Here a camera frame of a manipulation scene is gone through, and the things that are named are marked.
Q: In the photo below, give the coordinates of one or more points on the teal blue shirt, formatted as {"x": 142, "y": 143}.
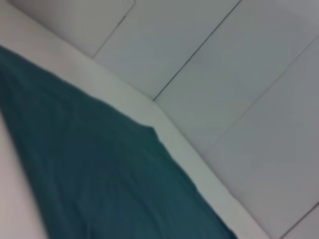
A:
{"x": 99, "y": 161}

